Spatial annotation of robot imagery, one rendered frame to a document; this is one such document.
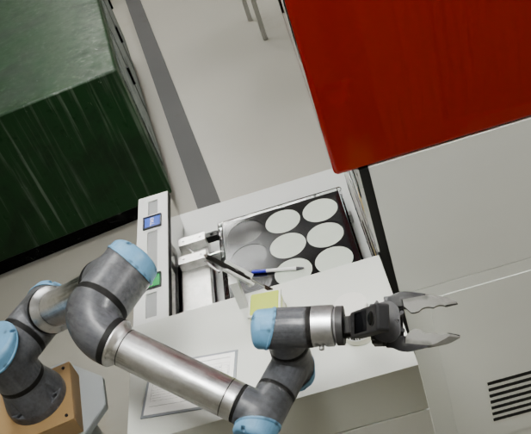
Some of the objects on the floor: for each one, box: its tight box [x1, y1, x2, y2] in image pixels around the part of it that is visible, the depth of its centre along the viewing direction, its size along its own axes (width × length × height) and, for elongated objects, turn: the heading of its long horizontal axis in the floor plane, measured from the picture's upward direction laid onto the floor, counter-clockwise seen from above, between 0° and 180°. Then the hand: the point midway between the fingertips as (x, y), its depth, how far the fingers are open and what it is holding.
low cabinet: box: [0, 0, 171, 284], centre depth 448 cm, size 208×190×83 cm
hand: (451, 319), depth 130 cm, fingers open, 5 cm apart
